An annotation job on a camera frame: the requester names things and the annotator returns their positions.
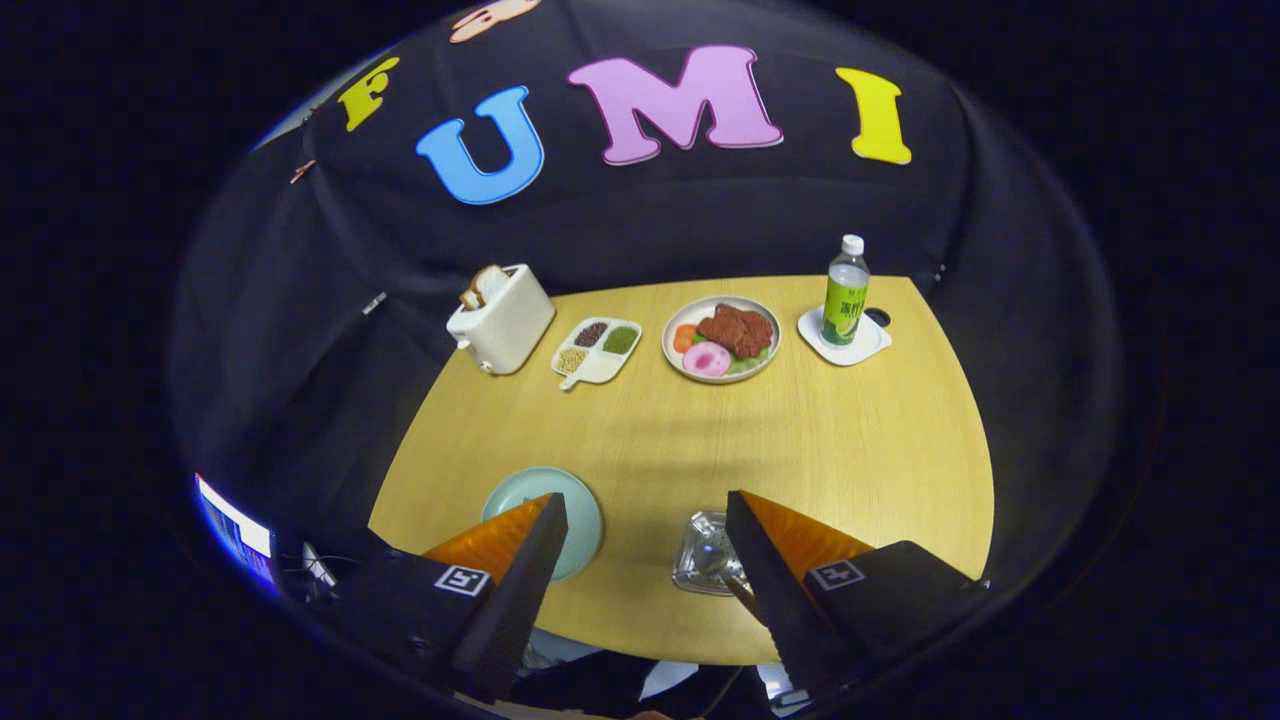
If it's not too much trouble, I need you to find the wooden handle spoon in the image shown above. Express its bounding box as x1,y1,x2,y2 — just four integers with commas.
693,535,766,626

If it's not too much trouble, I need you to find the lit computer monitor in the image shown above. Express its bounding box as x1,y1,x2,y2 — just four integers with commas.
195,473,278,593

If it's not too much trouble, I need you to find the brown steak piece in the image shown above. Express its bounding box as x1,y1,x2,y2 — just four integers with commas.
697,303,775,359

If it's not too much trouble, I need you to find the green label drink bottle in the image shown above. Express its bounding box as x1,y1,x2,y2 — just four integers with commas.
821,234,871,347

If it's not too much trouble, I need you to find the beige round food plate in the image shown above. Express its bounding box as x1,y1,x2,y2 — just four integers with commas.
661,295,782,385

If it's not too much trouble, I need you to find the mint green round plate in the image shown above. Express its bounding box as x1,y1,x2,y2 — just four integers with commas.
481,467,604,583

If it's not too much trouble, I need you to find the white square coaster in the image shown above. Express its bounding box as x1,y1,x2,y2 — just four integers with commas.
797,305,893,367

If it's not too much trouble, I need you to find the person's white clothing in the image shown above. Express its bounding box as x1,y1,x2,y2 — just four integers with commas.
520,640,806,711

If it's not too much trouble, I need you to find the silver metal cutlery basket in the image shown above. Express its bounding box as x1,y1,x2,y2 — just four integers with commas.
672,511,751,598

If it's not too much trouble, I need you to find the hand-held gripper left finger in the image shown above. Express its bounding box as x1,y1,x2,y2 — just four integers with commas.
328,492,570,703

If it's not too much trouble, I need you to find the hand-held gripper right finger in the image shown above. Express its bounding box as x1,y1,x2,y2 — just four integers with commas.
724,489,991,706

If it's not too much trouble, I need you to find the white divided condiment dish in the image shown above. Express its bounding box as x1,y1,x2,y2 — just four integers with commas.
550,317,643,391

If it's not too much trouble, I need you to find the cream white toaster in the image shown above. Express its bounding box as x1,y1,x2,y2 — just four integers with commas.
446,264,557,377

